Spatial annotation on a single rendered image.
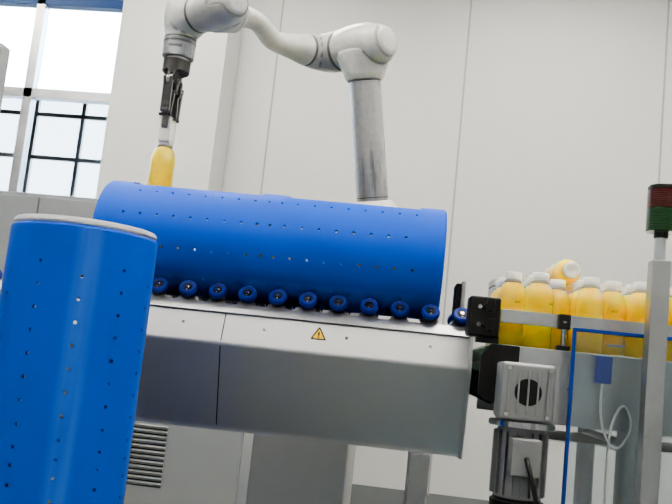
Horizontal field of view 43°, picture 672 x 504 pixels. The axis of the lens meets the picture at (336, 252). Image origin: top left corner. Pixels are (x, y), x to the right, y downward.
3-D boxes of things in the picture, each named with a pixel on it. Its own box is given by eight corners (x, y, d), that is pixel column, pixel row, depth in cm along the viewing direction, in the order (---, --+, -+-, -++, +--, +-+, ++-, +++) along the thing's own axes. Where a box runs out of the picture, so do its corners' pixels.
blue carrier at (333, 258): (118, 294, 234) (133, 195, 239) (433, 326, 227) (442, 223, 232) (81, 279, 206) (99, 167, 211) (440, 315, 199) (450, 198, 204)
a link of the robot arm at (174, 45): (159, 32, 230) (156, 53, 229) (192, 35, 229) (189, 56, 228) (168, 45, 239) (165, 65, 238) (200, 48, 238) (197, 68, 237)
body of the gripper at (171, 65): (168, 64, 238) (163, 96, 237) (160, 53, 229) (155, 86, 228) (194, 66, 237) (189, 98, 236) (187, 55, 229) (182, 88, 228)
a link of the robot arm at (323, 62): (295, 32, 273) (324, 24, 263) (334, 43, 286) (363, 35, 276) (295, 73, 272) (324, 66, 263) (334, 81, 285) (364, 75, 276)
